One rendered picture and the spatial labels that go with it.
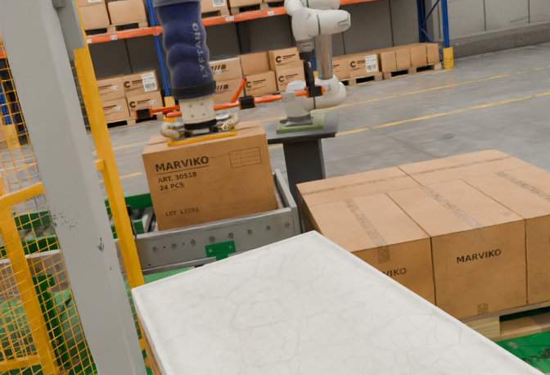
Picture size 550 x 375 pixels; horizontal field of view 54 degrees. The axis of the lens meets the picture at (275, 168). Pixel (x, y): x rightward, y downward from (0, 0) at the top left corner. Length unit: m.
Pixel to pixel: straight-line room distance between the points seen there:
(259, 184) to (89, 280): 1.10
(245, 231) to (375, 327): 1.78
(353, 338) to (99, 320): 1.23
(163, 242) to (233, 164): 0.49
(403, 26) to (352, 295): 11.49
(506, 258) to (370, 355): 1.72
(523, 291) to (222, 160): 1.46
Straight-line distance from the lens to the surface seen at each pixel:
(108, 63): 11.19
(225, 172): 2.64
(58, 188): 1.77
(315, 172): 3.56
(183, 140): 2.66
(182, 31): 2.64
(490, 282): 2.47
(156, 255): 2.62
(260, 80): 10.04
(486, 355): 0.79
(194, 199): 2.68
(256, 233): 2.58
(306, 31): 2.75
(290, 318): 0.88
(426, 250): 2.29
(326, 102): 3.51
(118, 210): 2.44
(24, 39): 1.72
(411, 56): 10.98
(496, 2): 13.38
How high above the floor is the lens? 1.48
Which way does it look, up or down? 16 degrees down
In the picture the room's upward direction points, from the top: 9 degrees counter-clockwise
